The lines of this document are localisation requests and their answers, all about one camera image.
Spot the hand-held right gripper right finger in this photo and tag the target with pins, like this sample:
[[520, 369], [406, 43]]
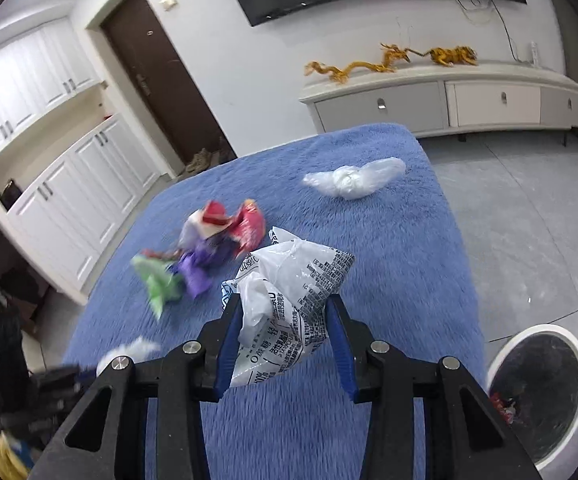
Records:
[[341, 350]]

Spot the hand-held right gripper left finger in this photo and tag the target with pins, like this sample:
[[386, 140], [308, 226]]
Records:
[[231, 340]]

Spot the purple snack wrapper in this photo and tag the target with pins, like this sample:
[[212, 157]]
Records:
[[194, 270]]

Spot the white printed plastic wrapper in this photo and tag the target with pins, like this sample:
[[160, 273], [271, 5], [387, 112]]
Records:
[[294, 280]]

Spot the white tissue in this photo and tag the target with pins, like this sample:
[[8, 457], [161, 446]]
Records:
[[134, 347]]

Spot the green snack wrapper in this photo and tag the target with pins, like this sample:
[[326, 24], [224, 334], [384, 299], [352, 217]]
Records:
[[156, 282]]

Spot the red snack wrapper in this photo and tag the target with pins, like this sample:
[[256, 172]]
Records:
[[246, 230]]

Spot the clear knotted plastic bag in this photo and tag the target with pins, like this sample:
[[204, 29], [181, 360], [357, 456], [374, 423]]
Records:
[[349, 180]]

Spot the grey round trash bin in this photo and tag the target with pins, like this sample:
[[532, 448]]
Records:
[[544, 395]]

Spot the blue fluffy blanket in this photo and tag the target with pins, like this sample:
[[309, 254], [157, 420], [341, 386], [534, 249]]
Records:
[[394, 260]]

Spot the pair of brown shoes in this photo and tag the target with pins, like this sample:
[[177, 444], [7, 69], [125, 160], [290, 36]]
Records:
[[201, 160]]

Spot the white panelled cabinets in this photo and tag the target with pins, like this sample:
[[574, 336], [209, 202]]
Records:
[[94, 185]]

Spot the white television cabinet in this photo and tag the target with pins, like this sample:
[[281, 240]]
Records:
[[379, 110]]

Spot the dark brown door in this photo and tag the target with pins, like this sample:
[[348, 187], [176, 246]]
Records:
[[169, 90]]

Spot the golden dragon figurine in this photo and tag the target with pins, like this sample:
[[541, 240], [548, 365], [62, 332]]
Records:
[[359, 66]]

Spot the golden tiger figurine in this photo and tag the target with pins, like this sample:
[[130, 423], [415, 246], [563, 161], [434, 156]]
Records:
[[451, 55]]

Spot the white upright device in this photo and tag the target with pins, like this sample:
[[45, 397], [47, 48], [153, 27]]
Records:
[[534, 54]]

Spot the beige wall switch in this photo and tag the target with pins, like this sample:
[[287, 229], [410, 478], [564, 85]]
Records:
[[169, 2]]

